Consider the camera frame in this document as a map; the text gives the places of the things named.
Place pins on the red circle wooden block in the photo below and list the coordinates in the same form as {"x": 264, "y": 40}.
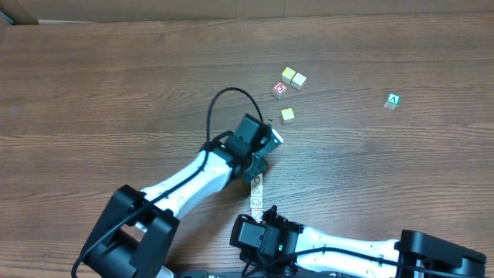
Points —
{"x": 278, "y": 90}

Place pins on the dotted pattern wooden block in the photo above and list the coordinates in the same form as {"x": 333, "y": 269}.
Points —
{"x": 256, "y": 190}

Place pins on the brown animal wooden block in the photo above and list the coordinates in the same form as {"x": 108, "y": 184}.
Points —
{"x": 257, "y": 180}

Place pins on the yellow wooden block centre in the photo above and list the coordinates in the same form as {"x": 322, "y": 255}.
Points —
{"x": 287, "y": 116}

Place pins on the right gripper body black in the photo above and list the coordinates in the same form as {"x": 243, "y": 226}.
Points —
{"x": 271, "y": 215}

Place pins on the red picture wooden block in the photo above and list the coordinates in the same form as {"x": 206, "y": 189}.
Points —
{"x": 256, "y": 202}

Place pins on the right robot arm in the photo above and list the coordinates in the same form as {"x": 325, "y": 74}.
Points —
{"x": 275, "y": 247}

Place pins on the red Y wooden block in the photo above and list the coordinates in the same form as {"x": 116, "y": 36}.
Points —
{"x": 257, "y": 214}

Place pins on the white wooden block upper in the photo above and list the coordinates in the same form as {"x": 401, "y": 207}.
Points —
{"x": 298, "y": 81}

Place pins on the yellow wooden block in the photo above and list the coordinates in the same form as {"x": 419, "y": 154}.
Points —
{"x": 287, "y": 116}
{"x": 287, "y": 75}

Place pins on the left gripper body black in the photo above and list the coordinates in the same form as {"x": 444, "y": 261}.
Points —
{"x": 255, "y": 172}

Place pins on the yellow wooden block upper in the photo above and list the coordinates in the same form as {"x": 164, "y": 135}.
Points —
{"x": 287, "y": 75}

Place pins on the green V wooden block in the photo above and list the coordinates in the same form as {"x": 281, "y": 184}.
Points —
{"x": 392, "y": 101}

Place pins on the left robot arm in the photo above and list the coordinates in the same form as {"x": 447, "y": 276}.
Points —
{"x": 134, "y": 233}

